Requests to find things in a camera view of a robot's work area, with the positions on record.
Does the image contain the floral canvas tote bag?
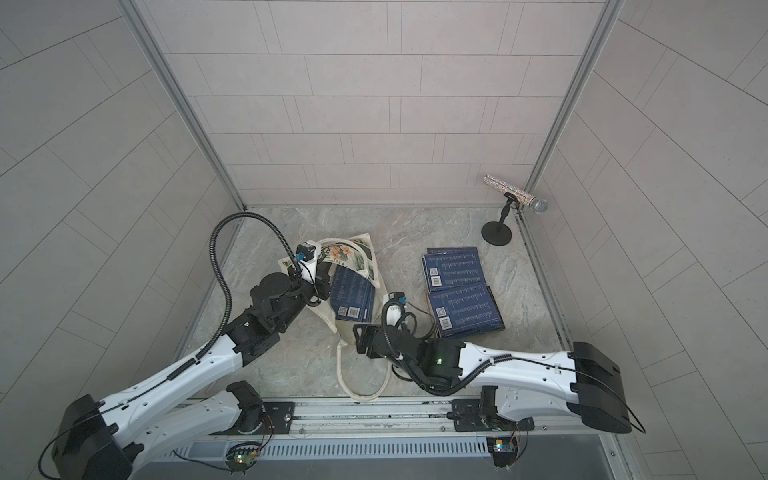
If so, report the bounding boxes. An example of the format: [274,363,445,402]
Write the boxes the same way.
[278,233,392,402]

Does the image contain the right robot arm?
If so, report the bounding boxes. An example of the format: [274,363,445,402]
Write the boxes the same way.
[353,300,645,434]

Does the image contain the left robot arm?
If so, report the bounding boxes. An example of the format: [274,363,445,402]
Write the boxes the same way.
[43,211,324,479]

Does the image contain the stack of blue books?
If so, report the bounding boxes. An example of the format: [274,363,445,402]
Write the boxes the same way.
[329,266,375,323]

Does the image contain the black microphone stand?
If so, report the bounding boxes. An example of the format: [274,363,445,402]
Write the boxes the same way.
[481,193,519,246]

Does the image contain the right circuit board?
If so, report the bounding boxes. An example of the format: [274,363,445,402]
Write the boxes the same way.
[486,436,520,468]

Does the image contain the circuit board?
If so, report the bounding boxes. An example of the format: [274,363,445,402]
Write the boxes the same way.
[224,441,263,474]
[486,436,520,468]

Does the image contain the left circuit board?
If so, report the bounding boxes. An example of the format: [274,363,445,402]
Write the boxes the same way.
[224,441,263,474]

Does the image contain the glitter microphone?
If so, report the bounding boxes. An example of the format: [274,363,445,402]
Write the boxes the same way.
[483,175,549,213]

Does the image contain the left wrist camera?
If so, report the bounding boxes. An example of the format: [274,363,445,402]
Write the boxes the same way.
[295,241,320,267]

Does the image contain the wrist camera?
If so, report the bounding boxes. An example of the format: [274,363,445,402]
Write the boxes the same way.
[295,241,320,267]
[383,291,407,326]

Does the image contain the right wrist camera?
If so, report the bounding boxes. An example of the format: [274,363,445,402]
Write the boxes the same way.
[383,291,407,326]

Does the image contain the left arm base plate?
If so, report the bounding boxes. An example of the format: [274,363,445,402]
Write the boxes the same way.
[236,401,296,436]

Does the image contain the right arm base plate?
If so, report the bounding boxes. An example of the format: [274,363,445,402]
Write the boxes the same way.
[446,385,535,432]

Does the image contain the aluminium mounting rail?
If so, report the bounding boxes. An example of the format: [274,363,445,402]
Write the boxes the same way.
[134,395,605,469]

